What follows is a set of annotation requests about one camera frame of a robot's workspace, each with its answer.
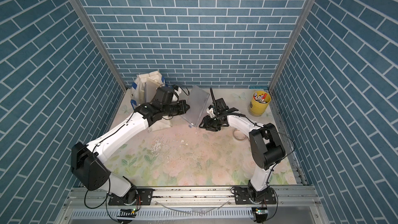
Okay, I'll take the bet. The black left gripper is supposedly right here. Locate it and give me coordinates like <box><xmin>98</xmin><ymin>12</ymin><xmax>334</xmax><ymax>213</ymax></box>
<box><xmin>161</xmin><ymin>100</ymin><xmax>191</xmax><ymax>117</ymax></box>

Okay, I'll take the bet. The grey mesh pouch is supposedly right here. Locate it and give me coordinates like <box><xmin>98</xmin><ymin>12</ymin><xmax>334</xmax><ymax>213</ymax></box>
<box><xmin>181</xmin><ymin>86</ymin><xmax>210</xmax><ymax>127</ymax></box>

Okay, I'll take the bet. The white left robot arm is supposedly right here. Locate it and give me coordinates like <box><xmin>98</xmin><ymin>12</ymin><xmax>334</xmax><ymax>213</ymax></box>
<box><xmin>70</xmin><ymin>86</ymin><xmax>190</xmax><ymax>204</ymax></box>

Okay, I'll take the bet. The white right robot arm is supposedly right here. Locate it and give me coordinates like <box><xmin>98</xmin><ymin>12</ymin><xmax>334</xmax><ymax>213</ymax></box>
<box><xmin>200</xmin><ymin>98</ymin><xmax>286</xmax><ymax>193</ymax></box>

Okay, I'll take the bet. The white canvas tote bag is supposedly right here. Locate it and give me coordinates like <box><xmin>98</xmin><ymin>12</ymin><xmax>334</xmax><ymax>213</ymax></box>
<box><xmin>130</xmin><ymin>71</ymin><xmax>165</xmax><ymax>110</ymax></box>

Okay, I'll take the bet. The roll of clear tape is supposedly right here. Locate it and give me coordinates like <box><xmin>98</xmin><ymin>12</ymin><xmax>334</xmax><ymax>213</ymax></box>
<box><xmin>232</xmin><ymin>129</ymin><xmax>248</xmax><ymax>142</ymax></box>

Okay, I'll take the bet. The yellow cup with markers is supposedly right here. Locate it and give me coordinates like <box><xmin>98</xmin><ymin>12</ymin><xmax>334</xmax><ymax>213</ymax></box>
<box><xmin>248</xmin><ymin>91</ymin><xmax>271</xmax><ymax>117</ymax></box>

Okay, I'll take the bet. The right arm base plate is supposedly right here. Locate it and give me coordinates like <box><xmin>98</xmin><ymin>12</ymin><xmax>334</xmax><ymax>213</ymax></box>
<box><xmin>230</xmin><ymin>186</ymin><xmax>277</xmax><ymax>205</ymax></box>

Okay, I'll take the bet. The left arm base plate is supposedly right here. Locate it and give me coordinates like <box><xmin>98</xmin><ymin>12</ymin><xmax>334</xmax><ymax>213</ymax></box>
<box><xmin>108</xmin><ymin>188</ymin><xmax>154</xmax><ymax>206</ymax></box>

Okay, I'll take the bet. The aluminium front rail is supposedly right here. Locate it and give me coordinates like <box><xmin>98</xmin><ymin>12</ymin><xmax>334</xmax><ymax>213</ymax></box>
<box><xmin>62</xmin><ymin>185</ymin><xmax>321</xmax><ymax>212</ymax></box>

